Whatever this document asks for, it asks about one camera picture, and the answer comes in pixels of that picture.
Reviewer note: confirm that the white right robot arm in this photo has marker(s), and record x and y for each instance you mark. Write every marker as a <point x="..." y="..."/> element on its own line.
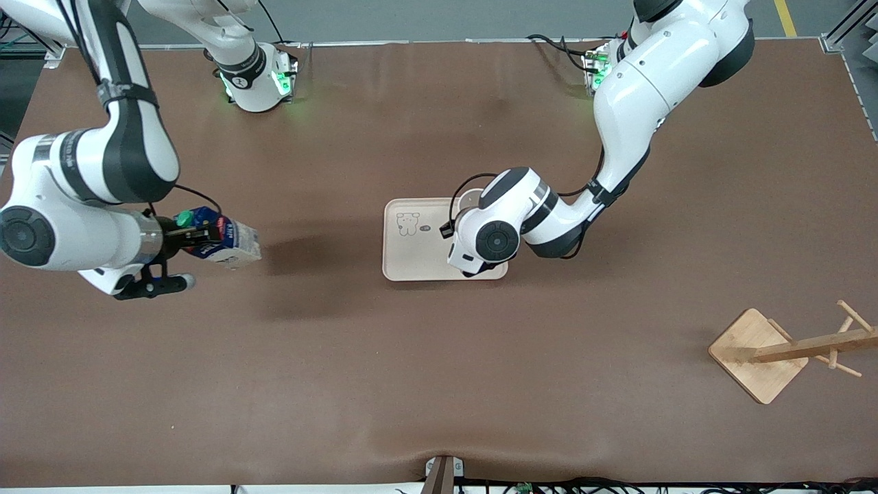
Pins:
<point x="130" y="144"/>

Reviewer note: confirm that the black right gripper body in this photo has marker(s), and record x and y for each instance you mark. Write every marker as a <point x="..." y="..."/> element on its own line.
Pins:
<point x="169" y="233"/>

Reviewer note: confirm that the brown table mat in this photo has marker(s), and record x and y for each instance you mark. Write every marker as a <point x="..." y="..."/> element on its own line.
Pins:
<point x="439" y="384"/>

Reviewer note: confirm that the aluminium frame profile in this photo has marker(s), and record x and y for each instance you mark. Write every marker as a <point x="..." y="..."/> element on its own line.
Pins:
<point x="48" y="55"/>
<point x="847" y="31"/>

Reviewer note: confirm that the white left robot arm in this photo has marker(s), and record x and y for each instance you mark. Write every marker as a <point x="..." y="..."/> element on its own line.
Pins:
<point x="638" y="96"/>

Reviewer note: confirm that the cream plastic tray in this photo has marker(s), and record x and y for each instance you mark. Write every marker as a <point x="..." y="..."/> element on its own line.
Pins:
<point x="418" y="257"/>

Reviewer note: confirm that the wooden mug rack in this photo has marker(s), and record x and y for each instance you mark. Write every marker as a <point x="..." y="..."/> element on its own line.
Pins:
<point x="754" y="357"/>

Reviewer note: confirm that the metal table clamp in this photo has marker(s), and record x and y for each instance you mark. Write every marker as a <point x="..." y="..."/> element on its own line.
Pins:
<point x="444" y="473"/>

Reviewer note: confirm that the blue white milk carton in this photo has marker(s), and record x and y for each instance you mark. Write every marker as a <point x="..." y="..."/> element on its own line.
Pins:
<point x="236" y="250"/>

